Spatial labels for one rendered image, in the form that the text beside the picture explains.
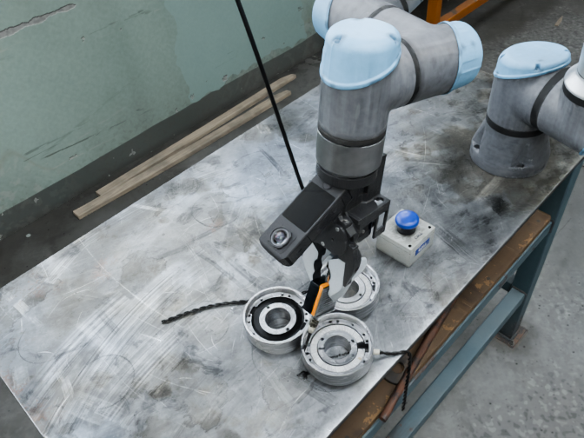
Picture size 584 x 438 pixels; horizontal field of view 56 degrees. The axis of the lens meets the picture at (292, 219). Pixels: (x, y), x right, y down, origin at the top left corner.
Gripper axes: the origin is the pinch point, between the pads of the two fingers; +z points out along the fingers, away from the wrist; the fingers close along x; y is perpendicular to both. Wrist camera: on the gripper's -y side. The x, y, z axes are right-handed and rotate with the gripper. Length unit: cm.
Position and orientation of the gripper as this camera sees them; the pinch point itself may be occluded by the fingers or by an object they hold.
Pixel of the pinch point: (322, 289)
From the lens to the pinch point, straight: 75.1
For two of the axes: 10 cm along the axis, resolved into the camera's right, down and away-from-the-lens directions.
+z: -0.3, 7.6, 6.5
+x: -7.0, -4.8, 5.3
